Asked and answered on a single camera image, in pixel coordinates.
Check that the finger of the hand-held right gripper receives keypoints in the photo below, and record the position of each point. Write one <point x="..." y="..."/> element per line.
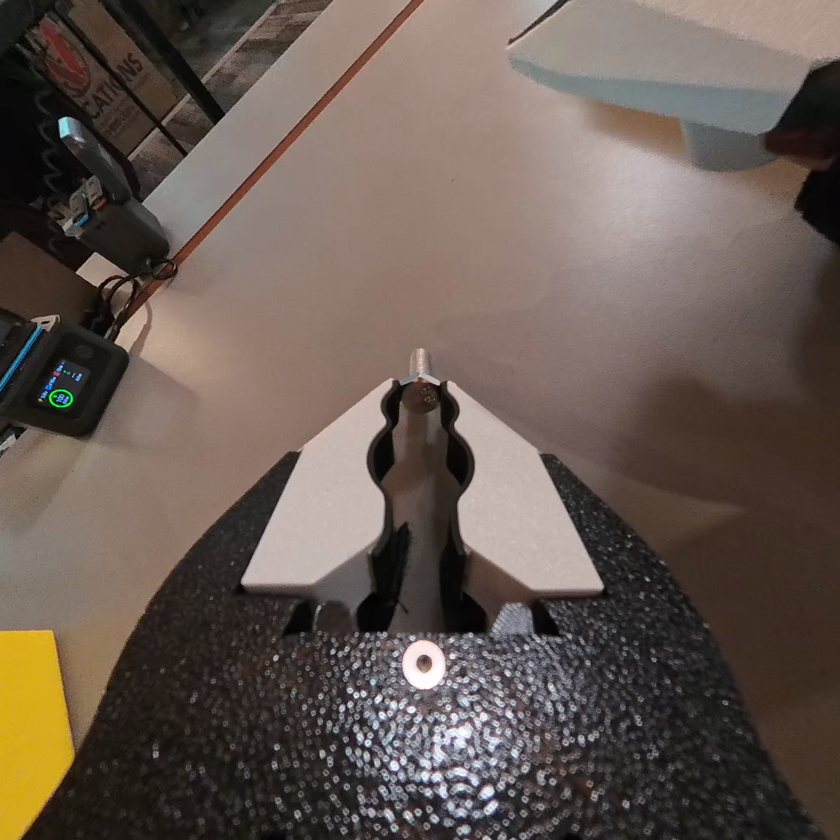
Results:
<point x="656" y="65"/>

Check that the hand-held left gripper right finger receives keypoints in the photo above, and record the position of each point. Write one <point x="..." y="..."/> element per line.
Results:
<point x="525" y="525"/>

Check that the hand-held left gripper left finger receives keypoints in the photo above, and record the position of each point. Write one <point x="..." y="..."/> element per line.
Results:
<point x="315" y="525"/>

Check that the silver hex bolt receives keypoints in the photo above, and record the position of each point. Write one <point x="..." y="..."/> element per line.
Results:
<point x="420" y="364"/>

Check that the black power bank with display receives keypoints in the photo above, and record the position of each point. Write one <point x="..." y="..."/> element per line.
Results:
<point x="72" y="387"/>

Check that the yellow plastic bin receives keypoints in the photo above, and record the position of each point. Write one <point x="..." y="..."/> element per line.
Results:
<point x="26" y="722"/>

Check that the grey charger device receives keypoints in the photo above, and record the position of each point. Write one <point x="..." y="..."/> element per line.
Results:
<point x="124" y="223"/>

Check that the printed cardboard box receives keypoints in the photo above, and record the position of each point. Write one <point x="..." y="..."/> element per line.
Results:
<point x="111" y="72"/>

